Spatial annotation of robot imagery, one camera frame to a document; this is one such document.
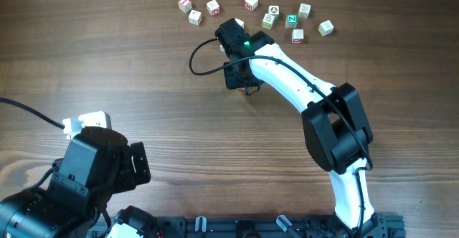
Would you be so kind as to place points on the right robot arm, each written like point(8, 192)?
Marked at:
point(335, 126)

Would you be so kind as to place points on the plain block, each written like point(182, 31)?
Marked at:
point(304, 11)
point(195, 17)

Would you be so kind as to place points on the pretzel block red side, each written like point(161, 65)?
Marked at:
point(297, 36)

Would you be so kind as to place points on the panda picture block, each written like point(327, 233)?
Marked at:
point(274, 10)

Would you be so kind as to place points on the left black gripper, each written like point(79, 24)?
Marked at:
point(128, 179)

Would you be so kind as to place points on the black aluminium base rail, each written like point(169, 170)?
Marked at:
point(379, 226)

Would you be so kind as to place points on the red A letter block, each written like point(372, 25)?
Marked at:
point(240, 22)

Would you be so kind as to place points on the yellow-sided ladybug block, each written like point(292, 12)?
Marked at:
point(267, 21)

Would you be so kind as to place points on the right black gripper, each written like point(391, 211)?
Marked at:
point(232, 83)

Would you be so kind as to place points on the plain block left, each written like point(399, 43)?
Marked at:
point(195, 17)

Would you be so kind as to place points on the green N letter block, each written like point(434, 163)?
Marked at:
point(291, 21)

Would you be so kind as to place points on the yellow-sided block far right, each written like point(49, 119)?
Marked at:
point(325, 28)

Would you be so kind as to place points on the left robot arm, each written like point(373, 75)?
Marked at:
point(32, 213)

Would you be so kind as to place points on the plain block top right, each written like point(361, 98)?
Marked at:
point(304, 11)

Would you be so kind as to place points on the block with red side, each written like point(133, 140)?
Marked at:
point(213, 7)

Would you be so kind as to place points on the red-sided block top centre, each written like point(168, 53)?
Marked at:
point(251, 4)

